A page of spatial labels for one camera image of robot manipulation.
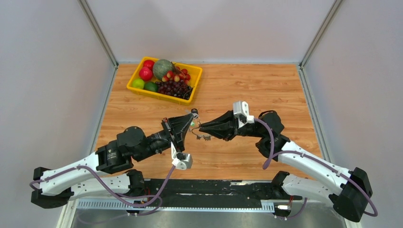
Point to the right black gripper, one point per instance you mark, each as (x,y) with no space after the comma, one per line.
(226,133)

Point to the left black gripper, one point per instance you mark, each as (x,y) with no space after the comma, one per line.
(180,124)

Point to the large silver keyring with clips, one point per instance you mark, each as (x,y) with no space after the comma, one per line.
(195,131)

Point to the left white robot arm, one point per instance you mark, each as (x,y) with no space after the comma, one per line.
(110,169)

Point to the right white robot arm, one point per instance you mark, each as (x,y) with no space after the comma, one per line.
(347,191)

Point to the purple grape bunch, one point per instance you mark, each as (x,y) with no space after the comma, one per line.
(176,89)

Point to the dark green lime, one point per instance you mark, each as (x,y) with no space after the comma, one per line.
(151,86)

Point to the red lychee cluster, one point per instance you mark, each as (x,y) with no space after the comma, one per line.
(177,75)

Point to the yellow plastic tray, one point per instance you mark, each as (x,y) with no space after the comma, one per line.
(194,71)

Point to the light green lime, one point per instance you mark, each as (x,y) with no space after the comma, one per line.
(138,83)

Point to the green melon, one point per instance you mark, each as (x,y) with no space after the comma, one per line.
(161,68)

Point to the red apple front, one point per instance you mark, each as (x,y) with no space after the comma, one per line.
(146,74)

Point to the red apple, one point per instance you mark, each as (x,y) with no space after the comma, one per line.
(146,74)
(148,64)

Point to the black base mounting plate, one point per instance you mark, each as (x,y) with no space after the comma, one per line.
(204,192)

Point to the red apple back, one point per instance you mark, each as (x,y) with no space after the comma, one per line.
(148,64)

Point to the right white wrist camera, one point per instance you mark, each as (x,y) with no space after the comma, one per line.
(241,113)

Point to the aluminium frame rail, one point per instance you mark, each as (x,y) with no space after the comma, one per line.
(189,206)

